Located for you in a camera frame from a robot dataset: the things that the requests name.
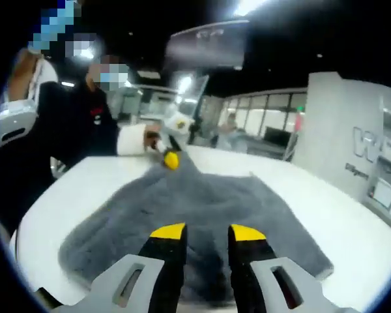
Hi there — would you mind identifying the grey towel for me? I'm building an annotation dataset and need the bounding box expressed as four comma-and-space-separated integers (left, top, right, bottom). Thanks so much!
57, 152, 336, 300

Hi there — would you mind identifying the person's left hand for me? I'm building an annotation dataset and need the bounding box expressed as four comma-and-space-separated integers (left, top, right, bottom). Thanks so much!
142, 129, 164, 153

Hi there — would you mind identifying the hanging black monitor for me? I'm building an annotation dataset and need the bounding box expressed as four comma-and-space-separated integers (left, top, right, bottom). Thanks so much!
165, 18, 251, 72

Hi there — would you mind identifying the person in dark clothes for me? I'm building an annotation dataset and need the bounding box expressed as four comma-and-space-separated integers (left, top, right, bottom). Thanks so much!
0, 80, 120, 235

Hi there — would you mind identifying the white worn device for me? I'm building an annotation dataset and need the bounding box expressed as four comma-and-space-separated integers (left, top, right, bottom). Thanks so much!
0, 97, 40, 148

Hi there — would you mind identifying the glass partition wall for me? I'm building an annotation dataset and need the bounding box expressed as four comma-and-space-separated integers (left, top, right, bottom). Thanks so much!
220, 90, 310, 153

